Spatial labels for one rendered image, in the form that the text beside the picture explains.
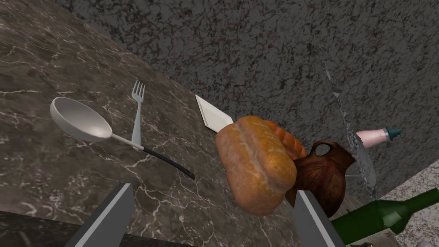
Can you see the clear crinkled foil sheet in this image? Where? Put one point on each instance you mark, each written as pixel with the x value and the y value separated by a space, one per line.
pixel 356 147

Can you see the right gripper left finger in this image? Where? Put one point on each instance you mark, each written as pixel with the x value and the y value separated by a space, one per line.
pixel 106 219

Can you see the golden bread loaf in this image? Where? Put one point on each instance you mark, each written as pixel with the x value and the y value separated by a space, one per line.
pixel 257 164

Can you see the pink bottle with teal cap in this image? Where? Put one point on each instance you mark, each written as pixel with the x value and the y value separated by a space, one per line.
pixel 372 136

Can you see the orange braided bread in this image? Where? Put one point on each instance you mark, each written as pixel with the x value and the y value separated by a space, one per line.
pixel 286 139

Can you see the brown clay jug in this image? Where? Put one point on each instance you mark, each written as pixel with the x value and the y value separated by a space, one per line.
pixel 322 176

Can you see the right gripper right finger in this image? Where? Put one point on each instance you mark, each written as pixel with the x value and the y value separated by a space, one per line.
pixel 313 223

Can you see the green glass bottle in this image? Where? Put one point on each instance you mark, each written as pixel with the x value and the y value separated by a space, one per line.
pixel 380 216

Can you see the silver fork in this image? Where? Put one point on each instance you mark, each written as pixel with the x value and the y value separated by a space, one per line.
pixel 137 113

